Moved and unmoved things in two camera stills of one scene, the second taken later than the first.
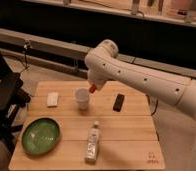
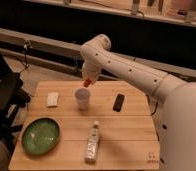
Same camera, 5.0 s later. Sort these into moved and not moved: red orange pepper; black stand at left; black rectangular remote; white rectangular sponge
Moved: red orange pepper
Not moved: black rectangular remote; black stand at left; white rectangular sponge
